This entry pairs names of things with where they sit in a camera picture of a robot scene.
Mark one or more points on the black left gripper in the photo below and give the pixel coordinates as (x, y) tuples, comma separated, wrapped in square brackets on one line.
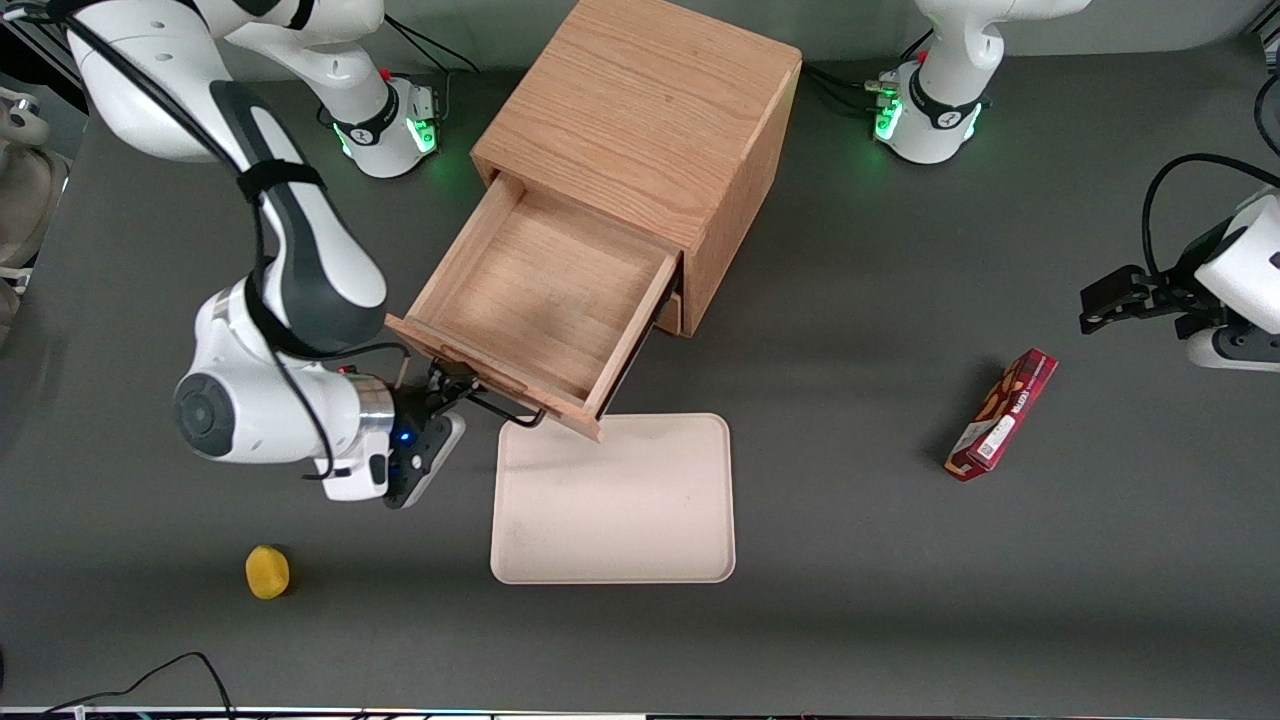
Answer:
[(1180, 291)]

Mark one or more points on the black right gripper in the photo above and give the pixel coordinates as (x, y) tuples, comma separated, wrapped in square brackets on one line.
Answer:
[(411, 410)]

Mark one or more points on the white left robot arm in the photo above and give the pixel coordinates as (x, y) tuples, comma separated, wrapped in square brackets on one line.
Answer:
[(945, 90)]

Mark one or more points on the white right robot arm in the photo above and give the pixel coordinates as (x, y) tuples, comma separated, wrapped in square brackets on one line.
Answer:
[(290, 260)]

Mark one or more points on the wooden two-drawer cabinet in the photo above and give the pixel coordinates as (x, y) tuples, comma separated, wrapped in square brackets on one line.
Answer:
[(650, 110)]

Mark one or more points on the red snack box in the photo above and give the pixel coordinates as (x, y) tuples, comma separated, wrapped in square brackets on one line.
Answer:
[(1003, 415)]

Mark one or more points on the pale pink plastic tray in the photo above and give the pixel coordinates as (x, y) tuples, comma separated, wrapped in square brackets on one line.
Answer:
[(620, 510)]

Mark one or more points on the yellow lemon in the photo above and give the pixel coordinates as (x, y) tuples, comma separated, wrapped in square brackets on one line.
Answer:
[(267, 572)]

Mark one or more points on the beige object beside table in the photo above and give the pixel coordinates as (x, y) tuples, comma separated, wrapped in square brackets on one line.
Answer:
[(25, 200)]

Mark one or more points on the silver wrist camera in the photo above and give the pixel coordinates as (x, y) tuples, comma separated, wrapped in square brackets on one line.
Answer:
[(450, 440), (1240, 350)]

